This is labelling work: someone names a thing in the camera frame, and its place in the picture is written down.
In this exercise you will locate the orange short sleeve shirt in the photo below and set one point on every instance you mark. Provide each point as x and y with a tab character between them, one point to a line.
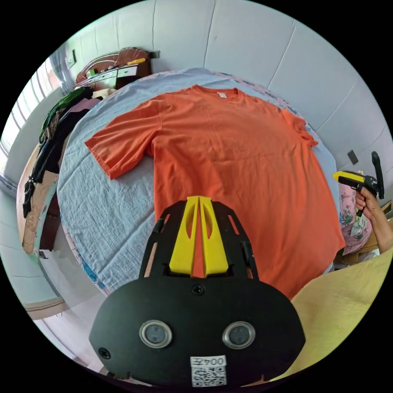
239	159

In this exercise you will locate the person's right forearm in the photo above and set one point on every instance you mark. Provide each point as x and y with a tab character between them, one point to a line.
383	233

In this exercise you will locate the person's right hand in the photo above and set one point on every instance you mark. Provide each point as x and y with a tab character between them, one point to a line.
368	204

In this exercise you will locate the pink floral cloth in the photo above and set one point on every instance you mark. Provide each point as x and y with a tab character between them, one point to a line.
350	221

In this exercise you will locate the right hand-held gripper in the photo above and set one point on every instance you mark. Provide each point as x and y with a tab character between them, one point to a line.
370	183

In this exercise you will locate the dark wall socket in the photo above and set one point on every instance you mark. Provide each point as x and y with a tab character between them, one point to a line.
353	156

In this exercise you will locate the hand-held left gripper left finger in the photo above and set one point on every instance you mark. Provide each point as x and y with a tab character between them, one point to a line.
182	245

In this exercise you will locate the brown wooden cupboard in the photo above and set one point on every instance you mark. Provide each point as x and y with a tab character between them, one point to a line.
122	63

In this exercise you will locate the window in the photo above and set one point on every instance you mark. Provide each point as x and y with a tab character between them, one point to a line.
27	98

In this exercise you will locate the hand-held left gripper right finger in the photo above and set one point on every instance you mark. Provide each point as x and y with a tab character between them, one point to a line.
215	251

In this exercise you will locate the pile of clothes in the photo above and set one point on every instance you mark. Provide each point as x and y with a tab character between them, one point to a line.
53	135

